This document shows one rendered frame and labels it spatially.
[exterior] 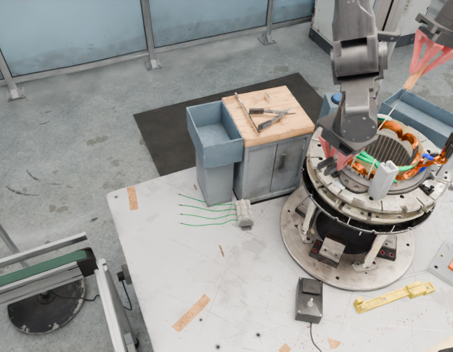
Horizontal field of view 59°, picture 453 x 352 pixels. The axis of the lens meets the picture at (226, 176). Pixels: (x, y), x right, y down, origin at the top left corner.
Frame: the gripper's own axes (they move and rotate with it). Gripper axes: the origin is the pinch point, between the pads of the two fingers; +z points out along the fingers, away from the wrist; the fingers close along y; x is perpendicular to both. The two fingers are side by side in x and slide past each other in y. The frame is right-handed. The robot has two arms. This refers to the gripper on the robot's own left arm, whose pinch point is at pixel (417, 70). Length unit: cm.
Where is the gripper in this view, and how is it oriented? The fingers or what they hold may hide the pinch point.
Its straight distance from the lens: 89.7
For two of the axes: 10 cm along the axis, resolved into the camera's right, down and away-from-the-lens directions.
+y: 9.3, 1.5, 3.4
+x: -1.6, -6.7, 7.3
